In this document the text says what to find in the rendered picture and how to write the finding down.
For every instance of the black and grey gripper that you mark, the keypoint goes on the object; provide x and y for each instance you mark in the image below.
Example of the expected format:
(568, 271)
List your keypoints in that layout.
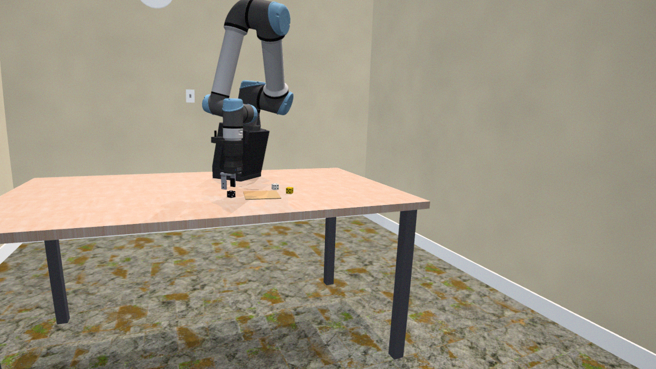
(233, 152)

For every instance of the tan translucent mat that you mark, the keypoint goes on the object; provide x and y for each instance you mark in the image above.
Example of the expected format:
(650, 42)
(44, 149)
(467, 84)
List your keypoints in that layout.
(253, 195)

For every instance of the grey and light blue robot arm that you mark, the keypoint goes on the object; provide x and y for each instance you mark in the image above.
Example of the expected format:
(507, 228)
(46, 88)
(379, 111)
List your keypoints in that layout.
(271, 20)

